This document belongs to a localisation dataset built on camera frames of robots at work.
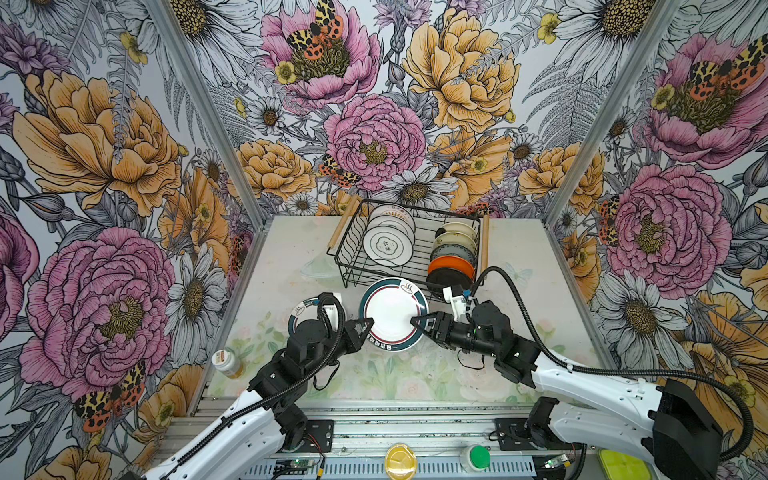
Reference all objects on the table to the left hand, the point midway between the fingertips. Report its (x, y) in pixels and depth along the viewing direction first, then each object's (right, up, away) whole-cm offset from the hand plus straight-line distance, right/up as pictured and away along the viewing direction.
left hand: (373, 330), depth 74 cm
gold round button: (+7, -29, -5) cm, 30 cm away
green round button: (+23, -24, -10) cm, 35 cm away
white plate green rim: (+4, +6, +1) cm, 8 cm away
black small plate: (+19, +10, +20) cm, 30 cm away
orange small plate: (+23, +16, +20) cm, 34 cm away
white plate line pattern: (+3, +21, +29) cm, 36 cm away
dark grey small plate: (+25, +19, +23) cm, 39 cm away
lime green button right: (+57, -30, -5) cm, 64 cm away
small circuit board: (-19, -31, -3) cm, 36 cm away
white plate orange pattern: (+4, +33, +33) cm, 47 cm away
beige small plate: (+25, +23, +26) cm, 43 cm away
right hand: (+10, -1, -1) cm, 10 cm away
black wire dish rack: (+17, +19, +36) cm, 44 cm away
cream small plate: (+28, +27, +28) cm, 48 cm away
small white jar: (-38, -9, +3) cm, 39 cm away
